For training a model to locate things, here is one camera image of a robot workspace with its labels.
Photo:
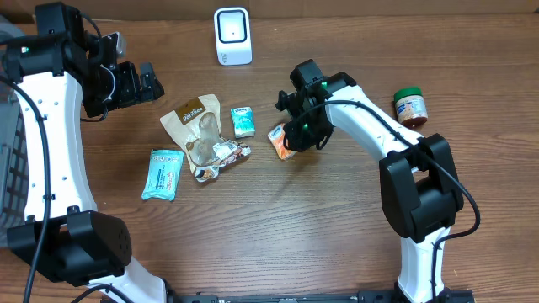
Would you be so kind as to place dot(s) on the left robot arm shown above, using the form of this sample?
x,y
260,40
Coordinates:
x,y
65,75

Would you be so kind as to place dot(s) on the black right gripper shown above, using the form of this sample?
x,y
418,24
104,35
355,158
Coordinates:
x,y
303,141

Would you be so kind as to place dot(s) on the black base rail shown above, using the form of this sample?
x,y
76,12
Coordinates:
x,y
295,298

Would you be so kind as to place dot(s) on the white barcode scanner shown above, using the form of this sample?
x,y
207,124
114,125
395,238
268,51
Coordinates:
x,y
233,36

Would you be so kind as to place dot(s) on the grey plastic mesh basket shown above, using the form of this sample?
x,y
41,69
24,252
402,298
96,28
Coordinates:
x,y
14,166

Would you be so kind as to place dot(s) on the green lid seasoning jar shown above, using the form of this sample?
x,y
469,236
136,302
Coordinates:
x,y
410,107

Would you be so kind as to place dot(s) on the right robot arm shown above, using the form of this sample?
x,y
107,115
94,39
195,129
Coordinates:
x,y
419,185

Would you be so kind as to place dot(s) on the light blue wipes pack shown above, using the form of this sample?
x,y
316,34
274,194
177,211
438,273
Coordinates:
x,y
163,175

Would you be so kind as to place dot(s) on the orange small snack packet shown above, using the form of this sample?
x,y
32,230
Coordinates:
x,y
276,137

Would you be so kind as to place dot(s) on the teal tissue pocket pack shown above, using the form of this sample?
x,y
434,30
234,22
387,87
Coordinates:
x,y
243,125

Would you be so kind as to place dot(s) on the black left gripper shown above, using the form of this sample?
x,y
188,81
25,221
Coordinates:
x,y
135,93

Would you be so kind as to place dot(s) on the beige brown snack bag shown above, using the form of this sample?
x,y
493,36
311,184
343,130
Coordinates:
x,y
195,127

